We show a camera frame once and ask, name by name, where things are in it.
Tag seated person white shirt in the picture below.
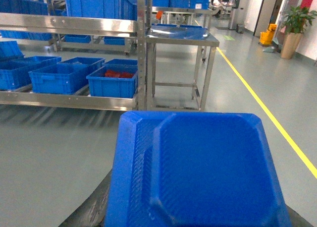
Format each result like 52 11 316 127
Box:
211 0 230 18

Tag blue bin front left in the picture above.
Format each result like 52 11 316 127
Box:
29 63 89 95

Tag blue bin behind left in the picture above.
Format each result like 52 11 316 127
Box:
60 57 106 74

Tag stainless steel shelf rack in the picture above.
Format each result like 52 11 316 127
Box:
0 0 152 111

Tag yellow mop bucket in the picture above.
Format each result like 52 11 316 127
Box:
259 24 277 46

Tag red parts in bin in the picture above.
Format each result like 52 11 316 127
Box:
105 69 134 78

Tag potted plant in tan pot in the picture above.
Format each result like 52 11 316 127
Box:
280 6 317 59

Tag stainless steel side table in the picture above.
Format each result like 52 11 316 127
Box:
146 25 219 112

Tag blue bin front right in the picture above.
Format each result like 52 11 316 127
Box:
86 66 138 98

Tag blue bin behind right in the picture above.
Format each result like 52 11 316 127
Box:
102 58 138 68

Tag blue bin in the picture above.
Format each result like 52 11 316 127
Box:
102 58 138 68
29 63 89 95
86 66 138 98
60 57 106 74

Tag blue block part with knob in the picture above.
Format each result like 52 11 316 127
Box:
105 111 291 227

